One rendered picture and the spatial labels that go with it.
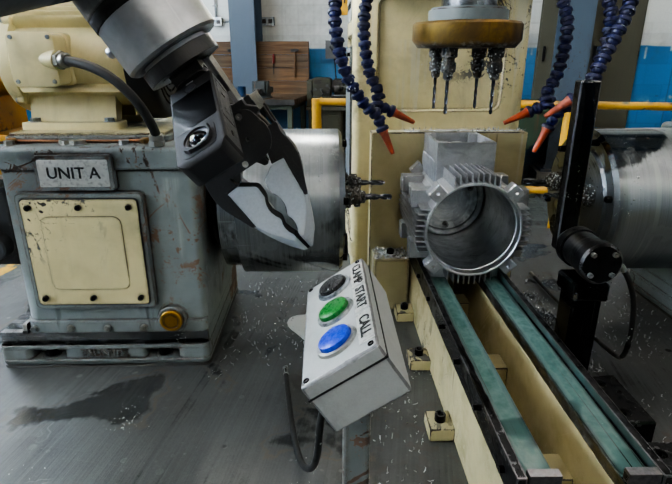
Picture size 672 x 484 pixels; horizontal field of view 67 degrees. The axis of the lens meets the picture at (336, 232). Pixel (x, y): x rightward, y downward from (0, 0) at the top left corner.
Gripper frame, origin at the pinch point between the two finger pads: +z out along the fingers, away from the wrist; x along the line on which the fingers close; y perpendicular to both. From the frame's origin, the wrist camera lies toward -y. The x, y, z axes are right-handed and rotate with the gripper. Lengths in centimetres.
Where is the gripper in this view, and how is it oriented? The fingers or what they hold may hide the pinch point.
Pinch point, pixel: (301, 239)
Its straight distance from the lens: 49.4
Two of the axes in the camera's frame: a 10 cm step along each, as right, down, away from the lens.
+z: 5.4, 7.9, 3.0
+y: -0.3, -3.4, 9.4
